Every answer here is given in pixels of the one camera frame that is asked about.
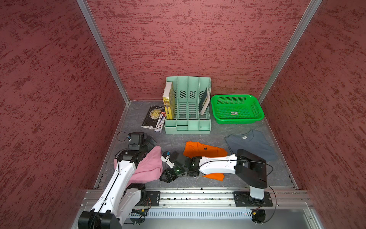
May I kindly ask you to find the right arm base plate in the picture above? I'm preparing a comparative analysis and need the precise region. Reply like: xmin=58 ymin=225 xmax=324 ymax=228
xmin=233 ymin=191 xmax=274 ymax=208

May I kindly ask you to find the mint green file organizer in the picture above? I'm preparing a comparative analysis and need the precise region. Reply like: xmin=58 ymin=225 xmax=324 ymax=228
xmin=165 ymin=76 xmax=211 ymax=135

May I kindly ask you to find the black book with gold emblem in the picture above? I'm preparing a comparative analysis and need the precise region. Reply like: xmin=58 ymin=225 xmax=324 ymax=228
xmin=141 ymin=106 xmax=165 ymax=130

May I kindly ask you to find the aluminium front rail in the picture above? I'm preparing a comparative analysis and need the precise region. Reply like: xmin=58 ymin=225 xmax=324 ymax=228
xmin=81 ymin=187 xmax=314 ymax=209

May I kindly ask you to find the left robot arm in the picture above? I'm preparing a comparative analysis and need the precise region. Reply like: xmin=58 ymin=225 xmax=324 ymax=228
xmin=78 ymin=132 xmax=157 ymax=229

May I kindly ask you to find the left corner aluminium profile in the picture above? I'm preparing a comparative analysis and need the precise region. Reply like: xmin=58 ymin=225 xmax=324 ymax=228
xmin=77 ymin=0 xmax=130 ymax=105

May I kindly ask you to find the green plastic basket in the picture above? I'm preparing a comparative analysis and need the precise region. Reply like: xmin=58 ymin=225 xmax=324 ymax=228
xmin=211 ymin=94 xmax=265 ymax=125

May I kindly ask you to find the orange t-shirt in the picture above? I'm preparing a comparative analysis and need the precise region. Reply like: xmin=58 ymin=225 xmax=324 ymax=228
xmin=182 ymin=141 xmax=229 ymax=181

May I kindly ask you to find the white red blue booklet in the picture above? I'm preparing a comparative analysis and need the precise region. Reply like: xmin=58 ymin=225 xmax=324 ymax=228
xmin=154 ymin=112 xmax=166 ymax=133

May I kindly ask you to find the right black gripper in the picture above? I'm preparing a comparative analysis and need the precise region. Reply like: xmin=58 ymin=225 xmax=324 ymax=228
xmin=159 ymin=164 xmax=188 ymax=183

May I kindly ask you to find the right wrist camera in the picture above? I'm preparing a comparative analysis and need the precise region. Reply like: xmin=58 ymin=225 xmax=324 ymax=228
xmin=161 ymin=151 xmax=174 ymax=169

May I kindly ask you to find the right corner aluminium profile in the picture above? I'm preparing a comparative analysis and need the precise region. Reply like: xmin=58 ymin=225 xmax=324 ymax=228
xmin=258 ymin=0 xmax=322 ymax=104

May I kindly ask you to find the yellow book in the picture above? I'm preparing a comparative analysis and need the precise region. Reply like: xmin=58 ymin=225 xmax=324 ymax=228
xmin=163 ymin=82 xmax=176 ymax=120

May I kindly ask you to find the thin book in organizer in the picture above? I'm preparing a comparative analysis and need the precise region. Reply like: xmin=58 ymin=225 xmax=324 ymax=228
xmin=199 ymin=87 xmax=210 ymax=115

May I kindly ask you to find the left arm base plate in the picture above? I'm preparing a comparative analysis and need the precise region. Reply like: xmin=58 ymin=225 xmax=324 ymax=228
xmin=143 ymin=191 xmax=161 ymax=207

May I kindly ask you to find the pink t-shirt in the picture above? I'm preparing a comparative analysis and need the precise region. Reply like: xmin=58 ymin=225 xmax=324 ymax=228
xmin=127 ymin=146 xmax=163 ymax=186

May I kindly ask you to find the corner aluminium profile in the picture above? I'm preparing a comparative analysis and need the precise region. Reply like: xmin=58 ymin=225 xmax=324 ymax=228
xmin=77 ymin=0 xmax=130 ymax=105
xmin=258 ymin=0 xmax=322 ymax=104

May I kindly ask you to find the grey-blue t-shirt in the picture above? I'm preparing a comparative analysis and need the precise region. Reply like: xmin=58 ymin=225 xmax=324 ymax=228
xmin=225 ymin=129 xmax=278 ymax=162

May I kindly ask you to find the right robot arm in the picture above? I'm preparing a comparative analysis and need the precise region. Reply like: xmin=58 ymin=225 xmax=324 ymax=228
xmin=160 ymin=149 xmax=269 ymax=200

